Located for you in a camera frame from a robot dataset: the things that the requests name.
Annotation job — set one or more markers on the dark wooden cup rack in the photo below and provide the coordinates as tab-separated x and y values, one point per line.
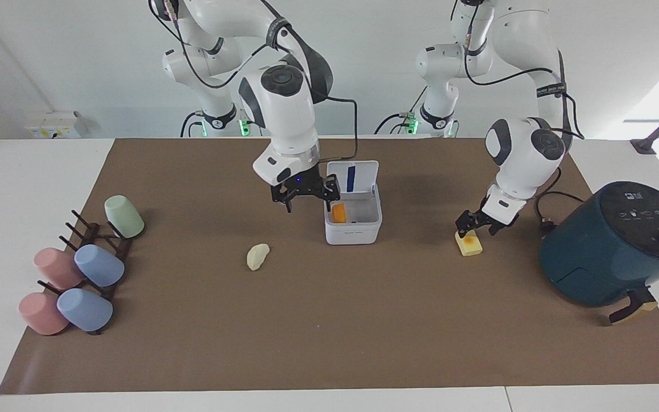
94	232

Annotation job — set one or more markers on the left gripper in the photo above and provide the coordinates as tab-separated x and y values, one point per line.
485	213

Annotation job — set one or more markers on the white wall socket box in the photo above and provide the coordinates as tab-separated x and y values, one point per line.
55	126

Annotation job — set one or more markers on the dark teal air fryer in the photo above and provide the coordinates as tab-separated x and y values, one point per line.
604	246

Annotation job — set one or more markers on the orange trash piece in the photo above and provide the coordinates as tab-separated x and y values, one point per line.
339	213

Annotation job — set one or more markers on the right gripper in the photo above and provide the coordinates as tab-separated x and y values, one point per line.
302	184

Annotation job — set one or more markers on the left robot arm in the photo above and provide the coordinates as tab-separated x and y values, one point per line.
527	151

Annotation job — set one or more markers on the pink cup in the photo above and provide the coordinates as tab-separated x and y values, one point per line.
42	313
55	268

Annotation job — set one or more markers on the yellow sponge block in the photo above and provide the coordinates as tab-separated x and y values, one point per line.
469	245

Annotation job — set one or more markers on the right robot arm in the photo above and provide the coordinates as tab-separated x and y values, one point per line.
284	114

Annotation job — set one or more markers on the pale yellow trash piece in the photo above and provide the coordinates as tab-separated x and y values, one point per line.
257	256

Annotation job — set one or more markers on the green cup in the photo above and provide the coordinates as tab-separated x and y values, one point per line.
125	217

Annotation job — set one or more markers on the blue cup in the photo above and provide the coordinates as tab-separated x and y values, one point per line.
84	310
99	266

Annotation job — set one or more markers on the white bin with lid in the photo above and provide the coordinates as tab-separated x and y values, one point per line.
352	223

